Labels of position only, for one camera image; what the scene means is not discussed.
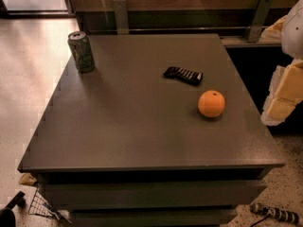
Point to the power strip on floor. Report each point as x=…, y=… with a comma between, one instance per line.
x=276, y=213

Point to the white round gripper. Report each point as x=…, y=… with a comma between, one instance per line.
x=294, y=32

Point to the left metal wall bracket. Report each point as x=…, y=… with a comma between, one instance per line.
x=121, y=14

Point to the orange fruit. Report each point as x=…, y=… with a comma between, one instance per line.
x=211, y=103

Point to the black object on floor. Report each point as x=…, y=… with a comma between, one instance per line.
x=7, y=217

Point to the right metal wall bracket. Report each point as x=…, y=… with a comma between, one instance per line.
x=253, y=32

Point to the grey drawer cabinet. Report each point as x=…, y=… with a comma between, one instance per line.
x=123, y=146

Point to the yellow paper scrap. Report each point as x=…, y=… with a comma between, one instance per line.
x=28, y=180

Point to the wire mesh basket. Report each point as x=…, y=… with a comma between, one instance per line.
x=39, y=206

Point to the green soda can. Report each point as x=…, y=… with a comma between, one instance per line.
x=80, y=47

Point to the metal wall bracket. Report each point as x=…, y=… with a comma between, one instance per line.
x=121, y=14
x=253, y=32

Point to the black snack bar wrapper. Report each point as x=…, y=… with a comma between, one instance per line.
x=184, y=75

